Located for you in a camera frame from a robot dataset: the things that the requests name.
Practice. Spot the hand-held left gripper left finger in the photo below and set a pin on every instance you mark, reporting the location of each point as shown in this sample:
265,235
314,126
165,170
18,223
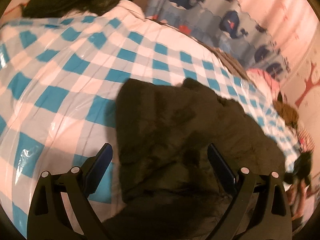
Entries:
100,166

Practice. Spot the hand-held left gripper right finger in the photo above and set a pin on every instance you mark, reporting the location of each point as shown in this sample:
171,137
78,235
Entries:
221,167

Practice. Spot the dark olive jacket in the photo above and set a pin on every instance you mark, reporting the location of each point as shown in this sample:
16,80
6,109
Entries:
172,135

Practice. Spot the small dark cloth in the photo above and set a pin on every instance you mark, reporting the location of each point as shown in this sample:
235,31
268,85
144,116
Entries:
302,166

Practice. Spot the brown fluffy cloth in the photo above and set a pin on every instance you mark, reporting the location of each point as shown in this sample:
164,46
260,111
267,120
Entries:
287,113

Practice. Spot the red striped cloth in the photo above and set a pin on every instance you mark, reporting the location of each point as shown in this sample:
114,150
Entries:
305,136

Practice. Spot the pink cloth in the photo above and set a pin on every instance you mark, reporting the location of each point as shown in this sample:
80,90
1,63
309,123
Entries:
262,78

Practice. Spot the blue checked bed cover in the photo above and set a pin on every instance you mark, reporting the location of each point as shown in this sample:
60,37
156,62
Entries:
82,62

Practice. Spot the whale print curtain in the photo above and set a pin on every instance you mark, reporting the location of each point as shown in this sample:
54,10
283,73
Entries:
212,12

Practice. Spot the pink curtain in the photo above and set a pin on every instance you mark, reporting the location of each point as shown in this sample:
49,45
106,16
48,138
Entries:
272,12

